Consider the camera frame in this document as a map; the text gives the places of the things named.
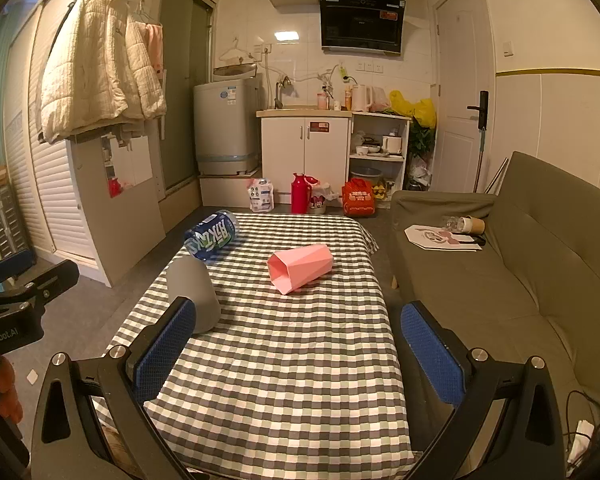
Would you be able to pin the white wardrobe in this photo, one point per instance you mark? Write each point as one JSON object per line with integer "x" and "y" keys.
{"x": 60, "y": 150}

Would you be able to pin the black range hood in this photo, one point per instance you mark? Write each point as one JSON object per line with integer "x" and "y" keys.
{"x": 362, "y": 22}

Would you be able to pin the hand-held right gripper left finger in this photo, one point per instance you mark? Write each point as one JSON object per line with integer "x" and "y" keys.
{"x": 164, "y": 345}

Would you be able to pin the metal faucet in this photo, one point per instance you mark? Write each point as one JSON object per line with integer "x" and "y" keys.
{"x": 280, "y": 91}

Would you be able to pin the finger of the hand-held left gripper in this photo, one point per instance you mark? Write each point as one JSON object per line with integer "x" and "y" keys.
{"x": 45, "y": 280}

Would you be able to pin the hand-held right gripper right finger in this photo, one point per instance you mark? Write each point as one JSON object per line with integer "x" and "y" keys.
{"x": 432, "y": 355}

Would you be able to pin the clear plastic bottle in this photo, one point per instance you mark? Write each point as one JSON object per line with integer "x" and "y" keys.
{"x": 450, "y": 223}

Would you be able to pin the white detergent refill pouch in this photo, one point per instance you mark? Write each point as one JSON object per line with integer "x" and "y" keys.
{"x": 260, "y": 195}

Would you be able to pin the grey suitcase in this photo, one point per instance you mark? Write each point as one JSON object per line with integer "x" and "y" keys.
{"x": 2, "y": 220}

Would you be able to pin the olive green sofa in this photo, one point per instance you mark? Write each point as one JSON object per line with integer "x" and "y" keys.
{"x": 500, "y": 280}

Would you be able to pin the white electric kettle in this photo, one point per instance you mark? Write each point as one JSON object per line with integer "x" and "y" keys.
{"x": 361, "y": 97}

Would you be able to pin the yellow plastic bag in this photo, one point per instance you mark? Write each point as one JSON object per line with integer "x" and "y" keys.
{"x": 415, "y": 107}

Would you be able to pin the checkered tablecloth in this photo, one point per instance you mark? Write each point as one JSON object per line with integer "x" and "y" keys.
{"x": 280, "y": 360}

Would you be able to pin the white open shelf unit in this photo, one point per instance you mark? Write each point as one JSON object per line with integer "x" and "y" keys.
{"x": 380, "y": 152}

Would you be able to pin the blue plastic bottle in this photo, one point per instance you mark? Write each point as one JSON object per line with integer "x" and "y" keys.
{"x": 212, "y": 236}

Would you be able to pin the white washing machine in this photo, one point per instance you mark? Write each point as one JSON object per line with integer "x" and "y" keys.
{"x": 226, "y": 125}

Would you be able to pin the cream puffer jacket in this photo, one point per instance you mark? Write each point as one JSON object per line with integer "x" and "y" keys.
{"x": 100, "y": 75}

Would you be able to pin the white sink cabinet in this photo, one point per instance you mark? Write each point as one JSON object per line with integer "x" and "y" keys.
{"x": 305, "y": 157}

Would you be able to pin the brown paper cup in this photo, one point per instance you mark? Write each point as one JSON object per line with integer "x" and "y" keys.
{"x": 472, "y": 224}

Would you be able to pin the white entrance door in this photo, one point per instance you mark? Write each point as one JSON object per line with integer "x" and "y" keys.
{"x": 462, "y": 85}

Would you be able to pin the pink faceted cup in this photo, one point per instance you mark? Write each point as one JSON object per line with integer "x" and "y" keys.
{"x": 300, "y": 269}

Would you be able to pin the red thermos flask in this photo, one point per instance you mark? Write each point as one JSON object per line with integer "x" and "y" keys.
{"x": 298, "y": 194}

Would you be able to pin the glass shower door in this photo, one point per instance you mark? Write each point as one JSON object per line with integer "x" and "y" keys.
{"x": 185, "y": 85}

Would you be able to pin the red shopping bag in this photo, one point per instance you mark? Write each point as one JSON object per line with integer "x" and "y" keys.
{"x": 359, "y": 197}

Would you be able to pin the pink garment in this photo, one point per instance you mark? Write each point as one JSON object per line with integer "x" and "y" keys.
{"x": 154, "y": 47}

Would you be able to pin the grey cup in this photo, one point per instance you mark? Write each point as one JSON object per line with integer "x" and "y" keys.
{"x": 192, "y": 295}

